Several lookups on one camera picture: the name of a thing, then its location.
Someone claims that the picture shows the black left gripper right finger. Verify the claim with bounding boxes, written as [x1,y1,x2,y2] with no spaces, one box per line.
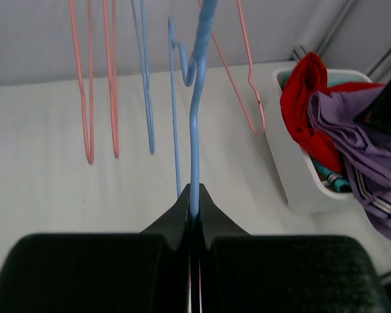
[197,186,391,312]

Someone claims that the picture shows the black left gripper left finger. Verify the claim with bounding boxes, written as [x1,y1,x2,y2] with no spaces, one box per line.
[0,188,190,312]

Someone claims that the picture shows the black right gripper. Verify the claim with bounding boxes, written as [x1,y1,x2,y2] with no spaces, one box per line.
[355,79,391,134]

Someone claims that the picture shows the lilac trousers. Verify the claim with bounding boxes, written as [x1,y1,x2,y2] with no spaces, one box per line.
[308,87,391,240]

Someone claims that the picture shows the red trousers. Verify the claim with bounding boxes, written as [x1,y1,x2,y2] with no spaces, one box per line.
[280,52,383,173]

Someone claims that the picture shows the teal trousers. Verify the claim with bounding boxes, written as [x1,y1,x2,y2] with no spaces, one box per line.
[280,72,351,193]

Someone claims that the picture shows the pink hanger of yellow trousers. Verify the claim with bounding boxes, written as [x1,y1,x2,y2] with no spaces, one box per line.
[68,0,94,165]

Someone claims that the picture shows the pink hanger of red trousers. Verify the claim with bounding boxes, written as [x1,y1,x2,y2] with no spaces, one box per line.
[211,1,266,136]

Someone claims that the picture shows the blue hanger of teal trousers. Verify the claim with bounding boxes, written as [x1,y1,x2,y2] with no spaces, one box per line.
[131,0,155,155]

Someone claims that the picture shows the blue hanger of lilac trousers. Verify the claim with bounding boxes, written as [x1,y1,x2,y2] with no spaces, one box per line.
[168,0,218,219]

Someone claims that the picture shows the white plastic basket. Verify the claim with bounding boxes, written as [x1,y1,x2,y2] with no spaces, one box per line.
[265,67,359,214]

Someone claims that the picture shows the aluminium right frame post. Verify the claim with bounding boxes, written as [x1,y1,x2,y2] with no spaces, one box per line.
[291,1,391,82]

